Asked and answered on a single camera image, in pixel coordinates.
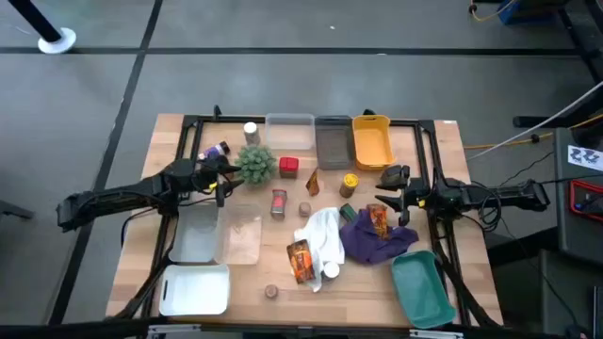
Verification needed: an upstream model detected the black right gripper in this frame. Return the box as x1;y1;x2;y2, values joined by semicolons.
375;177;434;227

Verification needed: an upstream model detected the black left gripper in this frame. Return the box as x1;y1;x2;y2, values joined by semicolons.
187;159;246;208

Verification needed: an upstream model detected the purple spice bottle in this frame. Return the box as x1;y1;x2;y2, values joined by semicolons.
198;140;232;162

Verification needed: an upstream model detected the yellow-lid spice jar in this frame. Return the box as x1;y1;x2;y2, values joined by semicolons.
338;172;361;200

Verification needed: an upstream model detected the green spice tin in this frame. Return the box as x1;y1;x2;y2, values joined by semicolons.
338;202;359;223

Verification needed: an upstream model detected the red-label spice tin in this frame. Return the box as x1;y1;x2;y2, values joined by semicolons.
269;188;288;220

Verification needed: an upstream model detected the purple cloth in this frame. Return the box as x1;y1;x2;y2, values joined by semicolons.
338;208;420;266

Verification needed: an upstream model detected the red-lid spice tin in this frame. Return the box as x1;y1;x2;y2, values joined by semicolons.
278;155;301;180

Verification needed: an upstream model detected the white cloth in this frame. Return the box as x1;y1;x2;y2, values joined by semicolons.
293;206;347;294

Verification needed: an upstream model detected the white-lid spice jar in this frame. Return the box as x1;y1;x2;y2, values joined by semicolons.
321;261;341;283

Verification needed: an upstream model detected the green artificial plant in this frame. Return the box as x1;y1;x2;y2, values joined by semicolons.
234;144;279;186

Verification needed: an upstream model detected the yellow plastic bin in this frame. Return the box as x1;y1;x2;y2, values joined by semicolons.
351;114;398;172

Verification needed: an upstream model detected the clear plastic bin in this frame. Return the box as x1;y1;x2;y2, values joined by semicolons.
264;112;316;151
216;202;264;266

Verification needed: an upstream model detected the frosted plastic bin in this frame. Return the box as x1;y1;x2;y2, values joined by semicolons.
168;202;222;265

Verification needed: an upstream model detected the grey plastic bin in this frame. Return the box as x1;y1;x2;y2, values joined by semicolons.
314;115;355;171

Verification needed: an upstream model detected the teal plastic bin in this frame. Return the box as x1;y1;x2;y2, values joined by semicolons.
390;249;458;330

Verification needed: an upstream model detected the white plastic bin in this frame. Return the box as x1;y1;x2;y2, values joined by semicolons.
158;263;232;317

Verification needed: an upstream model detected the red black device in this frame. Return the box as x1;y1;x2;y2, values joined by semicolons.
568;178;603;223

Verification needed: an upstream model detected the white sticker black print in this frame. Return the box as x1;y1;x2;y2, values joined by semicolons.
567;144;603;172

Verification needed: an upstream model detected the dark grey cabinet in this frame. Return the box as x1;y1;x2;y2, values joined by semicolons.
539;249;603;339

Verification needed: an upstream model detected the grey metal foot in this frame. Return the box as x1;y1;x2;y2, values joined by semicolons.
0;200;35;221

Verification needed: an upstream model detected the black pole white base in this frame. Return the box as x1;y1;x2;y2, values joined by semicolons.
7;0;77;55

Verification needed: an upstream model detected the black rig crossbar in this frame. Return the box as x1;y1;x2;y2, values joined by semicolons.
0;318;603;339

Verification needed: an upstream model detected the blue box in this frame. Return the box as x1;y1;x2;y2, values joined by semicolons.
497;0;557;26

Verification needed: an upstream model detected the black metal stand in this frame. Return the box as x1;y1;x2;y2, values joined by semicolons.
512;0;603;129

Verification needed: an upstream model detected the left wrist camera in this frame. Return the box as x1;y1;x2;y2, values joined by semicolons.
203;154;231;171

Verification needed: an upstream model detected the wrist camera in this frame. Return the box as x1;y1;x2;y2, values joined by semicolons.
203;154;231;171
380;164;411;186

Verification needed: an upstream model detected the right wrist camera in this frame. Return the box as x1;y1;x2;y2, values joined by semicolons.
380;164;411;186

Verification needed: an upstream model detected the black table frame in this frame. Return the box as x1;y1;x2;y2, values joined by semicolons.
110;105;503;329

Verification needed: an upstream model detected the yellow cable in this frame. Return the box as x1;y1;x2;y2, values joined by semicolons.
467;0;518;23
464;112;603;151

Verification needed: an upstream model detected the white cable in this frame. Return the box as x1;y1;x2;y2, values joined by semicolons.
465;79;603;161

